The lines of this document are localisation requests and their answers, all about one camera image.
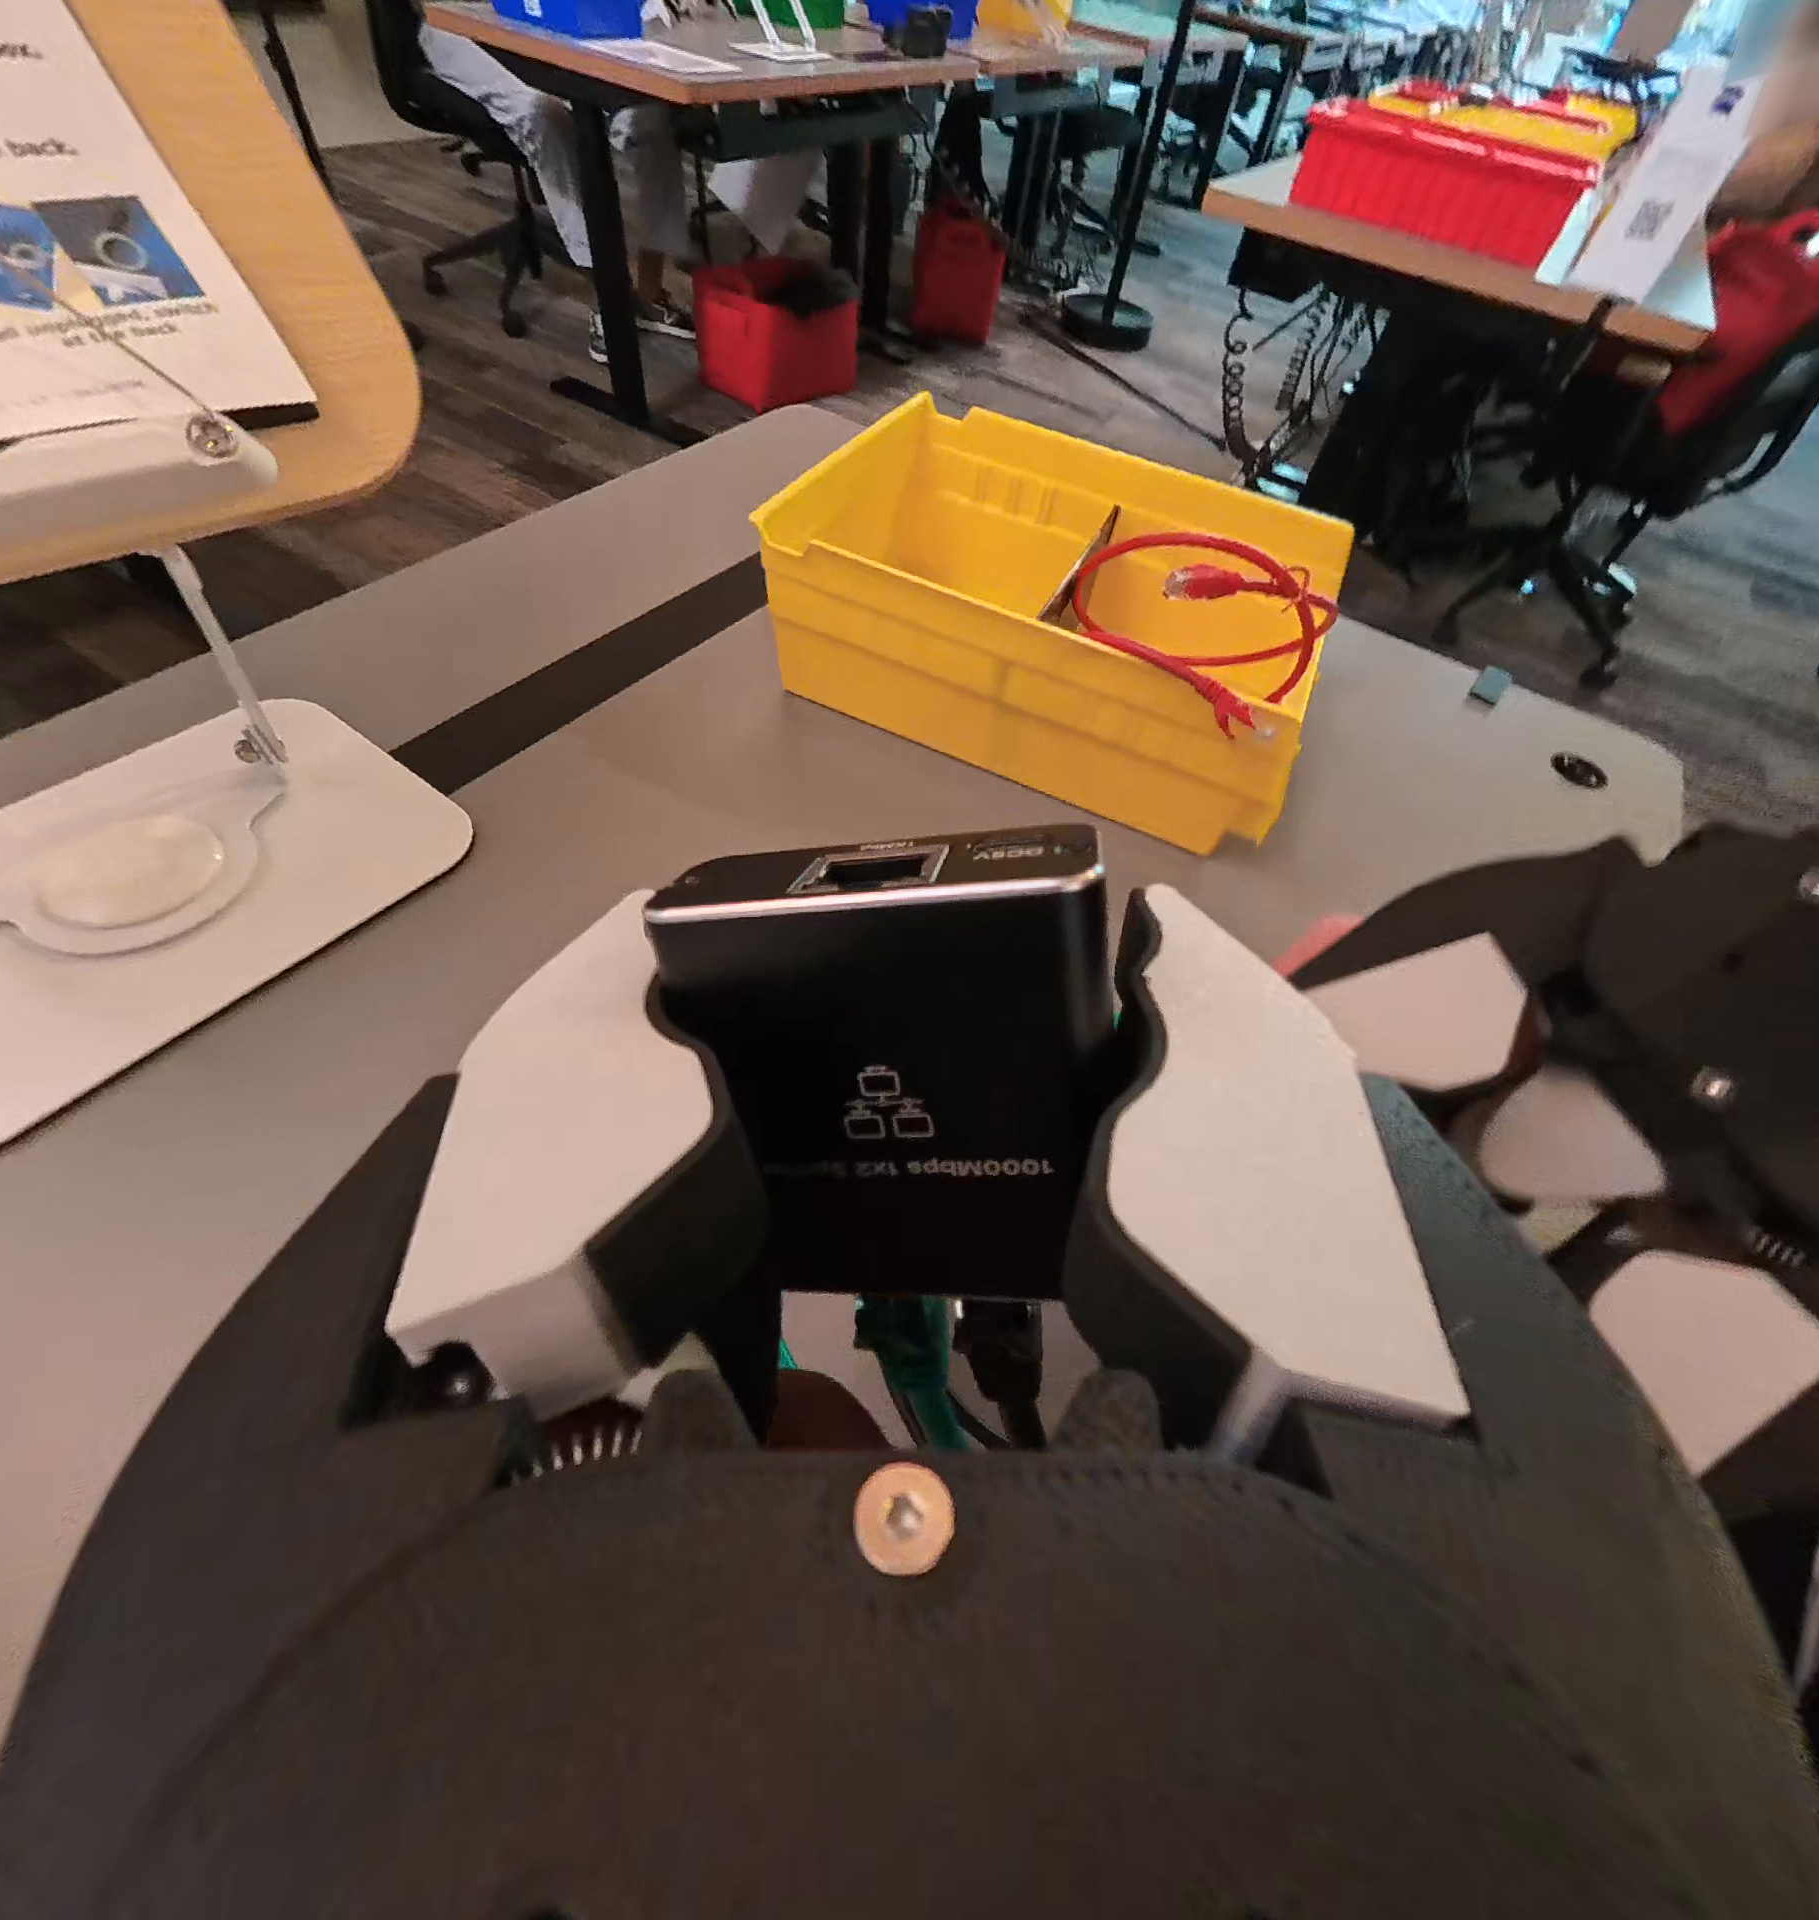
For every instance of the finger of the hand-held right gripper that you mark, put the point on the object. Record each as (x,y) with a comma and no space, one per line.
(1720,1358)
(1429,1013)

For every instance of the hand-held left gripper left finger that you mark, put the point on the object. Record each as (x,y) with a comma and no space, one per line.
(551,1141)

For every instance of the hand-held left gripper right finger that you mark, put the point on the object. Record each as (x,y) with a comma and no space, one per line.
(1271,1184)

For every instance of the black ethernet splitter box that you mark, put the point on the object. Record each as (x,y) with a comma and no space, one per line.
(911,1035)

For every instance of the yellow plastic bin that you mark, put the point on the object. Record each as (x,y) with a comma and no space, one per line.
(1541,122)
(925,660)

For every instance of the black table grommet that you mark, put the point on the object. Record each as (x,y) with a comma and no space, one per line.
(1579,770)

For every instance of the white stand with wooden board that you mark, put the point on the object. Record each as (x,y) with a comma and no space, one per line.
(325,840)

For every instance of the black bin divider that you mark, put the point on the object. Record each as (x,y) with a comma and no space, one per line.
(1075,578)

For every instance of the red office chair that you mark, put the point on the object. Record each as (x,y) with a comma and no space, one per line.
(1750,300)

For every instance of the wooden table with black legs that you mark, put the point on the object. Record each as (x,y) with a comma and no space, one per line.
(655,74)
(1391,249)

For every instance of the black pole with round base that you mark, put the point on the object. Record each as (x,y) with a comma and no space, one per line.
(1109,315)

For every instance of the white sign card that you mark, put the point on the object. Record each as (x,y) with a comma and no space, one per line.
(1652,210)

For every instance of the red plastic bin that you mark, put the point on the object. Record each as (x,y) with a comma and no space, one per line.
(1435,181)

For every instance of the red floor bin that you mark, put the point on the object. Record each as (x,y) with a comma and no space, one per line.
(959,278)
(775,338)

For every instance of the printed instruction sheet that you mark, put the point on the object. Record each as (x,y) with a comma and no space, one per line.
(99,224)

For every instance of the black office chair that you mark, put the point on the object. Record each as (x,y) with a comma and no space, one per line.
(445,121)

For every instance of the blue plastic bin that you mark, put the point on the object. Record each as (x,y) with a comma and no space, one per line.
(573,14)
(925,13)

